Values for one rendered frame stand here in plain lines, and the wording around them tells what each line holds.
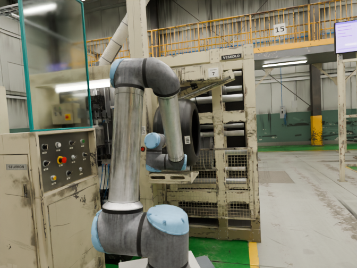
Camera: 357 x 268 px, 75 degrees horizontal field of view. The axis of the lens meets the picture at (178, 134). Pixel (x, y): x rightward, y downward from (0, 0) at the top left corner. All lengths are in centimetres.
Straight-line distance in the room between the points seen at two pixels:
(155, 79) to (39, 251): 122
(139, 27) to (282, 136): 950
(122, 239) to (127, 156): 28
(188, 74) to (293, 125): 916
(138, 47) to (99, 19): 1184
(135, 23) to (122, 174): 156
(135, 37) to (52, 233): 157
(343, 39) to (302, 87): 615
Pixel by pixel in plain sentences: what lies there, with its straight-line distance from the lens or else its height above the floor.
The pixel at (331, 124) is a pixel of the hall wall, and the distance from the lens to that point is 1146.
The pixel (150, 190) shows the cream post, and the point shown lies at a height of 70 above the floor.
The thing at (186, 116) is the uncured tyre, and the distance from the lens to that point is 176.
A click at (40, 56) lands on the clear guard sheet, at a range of 165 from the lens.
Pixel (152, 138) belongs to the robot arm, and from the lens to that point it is 130.
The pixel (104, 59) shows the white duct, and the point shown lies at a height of 195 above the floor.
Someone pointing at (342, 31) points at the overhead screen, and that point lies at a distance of 535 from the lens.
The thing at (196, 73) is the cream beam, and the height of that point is 171.
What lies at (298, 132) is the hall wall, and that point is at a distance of 1113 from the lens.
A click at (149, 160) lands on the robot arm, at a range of 132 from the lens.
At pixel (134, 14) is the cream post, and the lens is 223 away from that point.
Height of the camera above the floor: 128
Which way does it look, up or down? 3 degrees down
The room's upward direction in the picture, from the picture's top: 3 degrees counter-clockwise
